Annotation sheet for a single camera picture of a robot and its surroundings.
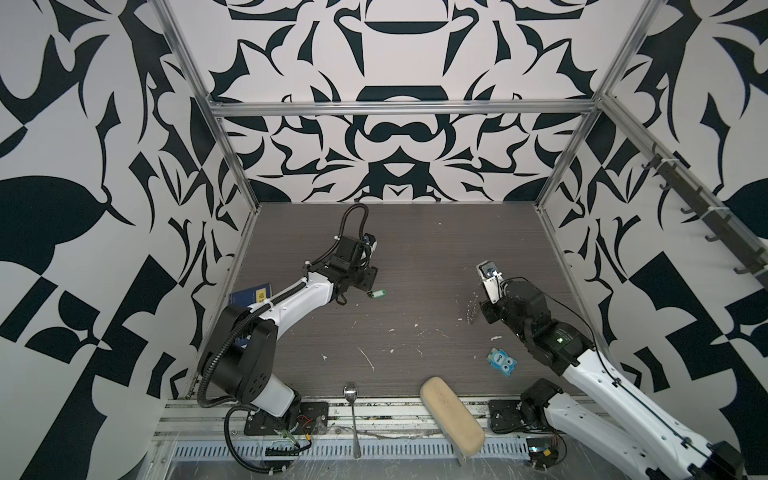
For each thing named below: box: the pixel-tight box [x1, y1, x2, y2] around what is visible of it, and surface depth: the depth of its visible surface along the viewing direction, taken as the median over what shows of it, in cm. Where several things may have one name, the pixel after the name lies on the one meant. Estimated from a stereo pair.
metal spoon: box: [343, 382, 361, 459], surface depth 78 cm
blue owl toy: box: [486, 347, 518, 377], surface depth 83 cm
